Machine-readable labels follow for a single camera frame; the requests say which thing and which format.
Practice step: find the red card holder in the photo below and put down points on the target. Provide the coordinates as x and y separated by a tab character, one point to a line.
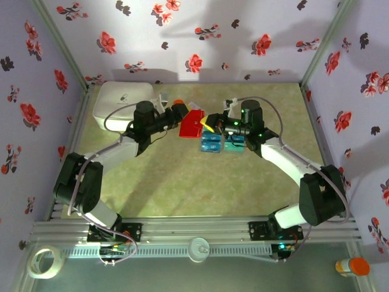
190	127

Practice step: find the white paper packet blue print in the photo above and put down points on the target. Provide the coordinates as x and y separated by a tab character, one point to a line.
197	106

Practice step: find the orange pill bottle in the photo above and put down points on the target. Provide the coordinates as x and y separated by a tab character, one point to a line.
178	101

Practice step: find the white zip case pill print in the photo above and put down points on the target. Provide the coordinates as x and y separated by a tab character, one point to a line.
121	94

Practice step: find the clear tape roll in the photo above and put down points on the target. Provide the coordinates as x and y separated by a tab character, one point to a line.
59	262

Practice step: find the orange-capped yellow bottle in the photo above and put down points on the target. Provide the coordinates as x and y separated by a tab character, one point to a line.
358	267

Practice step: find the aluminium table side rail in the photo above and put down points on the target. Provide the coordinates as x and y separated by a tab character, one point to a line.
77	127
319	137

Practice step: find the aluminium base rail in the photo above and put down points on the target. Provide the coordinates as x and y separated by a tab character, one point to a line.
194	228

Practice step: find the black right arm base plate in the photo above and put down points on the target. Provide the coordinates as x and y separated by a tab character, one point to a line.
258	231

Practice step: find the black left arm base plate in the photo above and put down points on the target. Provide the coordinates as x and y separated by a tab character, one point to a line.
133	231

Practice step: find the aluminium frame post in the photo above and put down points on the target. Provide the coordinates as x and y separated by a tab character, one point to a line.
324	45
60	45

